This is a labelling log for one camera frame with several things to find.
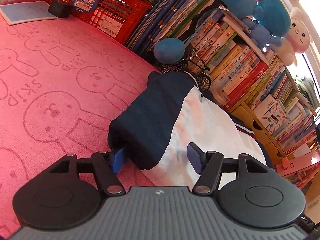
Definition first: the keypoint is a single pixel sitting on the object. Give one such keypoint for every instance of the row of pink red books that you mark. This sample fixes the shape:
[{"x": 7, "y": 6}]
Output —
[{"x": 297, "y": 132}]

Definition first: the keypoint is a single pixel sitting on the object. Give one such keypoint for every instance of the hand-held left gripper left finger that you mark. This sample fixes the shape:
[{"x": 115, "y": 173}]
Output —
[{"x": 117, "y": 161}]

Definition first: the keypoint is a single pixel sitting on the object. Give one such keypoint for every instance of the stack of pale green booklets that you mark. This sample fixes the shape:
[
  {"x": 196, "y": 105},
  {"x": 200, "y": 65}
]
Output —
[{"x": 307, "y": 90}]

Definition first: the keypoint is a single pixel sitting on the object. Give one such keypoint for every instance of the red plastic crate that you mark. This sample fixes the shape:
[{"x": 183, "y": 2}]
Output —
[{"x": 120, "y": 10}]

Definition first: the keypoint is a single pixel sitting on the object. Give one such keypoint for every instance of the row of tall blue books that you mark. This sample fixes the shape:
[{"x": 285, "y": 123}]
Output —
[{"x": 170, "y": 12}]

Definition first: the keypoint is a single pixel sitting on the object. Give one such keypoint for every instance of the light blue booklet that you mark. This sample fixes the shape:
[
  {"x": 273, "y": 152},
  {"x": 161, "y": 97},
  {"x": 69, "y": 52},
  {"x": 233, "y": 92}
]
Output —
[{"x": 22, "y": 11}]

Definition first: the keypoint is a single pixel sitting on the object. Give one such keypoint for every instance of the wooden shelf with drawers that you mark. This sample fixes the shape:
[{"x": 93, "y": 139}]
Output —
[{"x": 243, "y": 112}]

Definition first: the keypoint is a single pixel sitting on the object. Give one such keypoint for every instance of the pink triangular case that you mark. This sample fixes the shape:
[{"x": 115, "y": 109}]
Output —
[{"x": 297, "y": 165}]

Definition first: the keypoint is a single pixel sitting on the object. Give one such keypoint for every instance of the blue cat plush red collar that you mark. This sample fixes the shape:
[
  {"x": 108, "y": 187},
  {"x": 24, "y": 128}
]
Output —
[{"x": 272, "y": 12}]

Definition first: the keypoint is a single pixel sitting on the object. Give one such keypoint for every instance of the pink white rabbit plush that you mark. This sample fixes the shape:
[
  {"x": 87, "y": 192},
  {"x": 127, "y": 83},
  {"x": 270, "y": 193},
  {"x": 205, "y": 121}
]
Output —
[{"x": 298, "y": 32}]

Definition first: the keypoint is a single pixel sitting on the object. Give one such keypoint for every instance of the pink rabbit-print mat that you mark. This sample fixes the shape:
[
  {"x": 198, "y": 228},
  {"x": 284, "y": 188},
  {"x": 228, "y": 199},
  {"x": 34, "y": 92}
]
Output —
[{"x": 62, "y": 80}]

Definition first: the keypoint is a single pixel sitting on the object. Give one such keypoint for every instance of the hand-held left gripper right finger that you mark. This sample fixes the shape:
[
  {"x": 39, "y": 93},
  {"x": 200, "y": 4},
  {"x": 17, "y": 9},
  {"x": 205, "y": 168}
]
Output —
[{"x": 194, "y": 158}]

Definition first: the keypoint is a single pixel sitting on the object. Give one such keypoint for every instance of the row of colourful upright books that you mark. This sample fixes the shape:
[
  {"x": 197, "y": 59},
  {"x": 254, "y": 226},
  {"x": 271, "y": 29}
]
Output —
[{"x": 225, "y": 62}]

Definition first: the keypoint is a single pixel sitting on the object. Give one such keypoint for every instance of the model bicycle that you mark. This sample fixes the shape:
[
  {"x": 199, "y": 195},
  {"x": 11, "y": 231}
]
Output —
[{"x": 200, "y": 70}]

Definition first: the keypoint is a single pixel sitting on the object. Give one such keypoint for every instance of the row of green-spined books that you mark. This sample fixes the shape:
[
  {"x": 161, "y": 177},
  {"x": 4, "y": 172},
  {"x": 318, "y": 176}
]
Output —
[{"x": 272, "y": 80}]

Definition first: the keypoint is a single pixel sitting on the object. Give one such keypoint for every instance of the blue plush ball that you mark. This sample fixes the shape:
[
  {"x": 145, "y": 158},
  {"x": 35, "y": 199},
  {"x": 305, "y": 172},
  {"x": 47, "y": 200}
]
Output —
[{"x": 168, "y": 51}]

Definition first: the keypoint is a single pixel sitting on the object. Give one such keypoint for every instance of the navy and white jacket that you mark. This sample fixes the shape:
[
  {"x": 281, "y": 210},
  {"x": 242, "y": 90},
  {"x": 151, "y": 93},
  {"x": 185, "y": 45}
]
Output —
[{"x": 150, "y": 115}]

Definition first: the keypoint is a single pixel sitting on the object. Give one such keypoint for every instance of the white box colourful print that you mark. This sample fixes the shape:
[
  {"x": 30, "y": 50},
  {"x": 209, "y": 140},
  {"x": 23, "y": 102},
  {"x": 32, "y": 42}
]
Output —
[{"x": 271, "y": 115}]

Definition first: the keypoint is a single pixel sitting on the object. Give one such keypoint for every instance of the small black box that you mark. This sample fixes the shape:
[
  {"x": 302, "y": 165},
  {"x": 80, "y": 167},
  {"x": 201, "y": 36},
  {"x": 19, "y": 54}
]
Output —
[{"x": 58, "y": 8}]

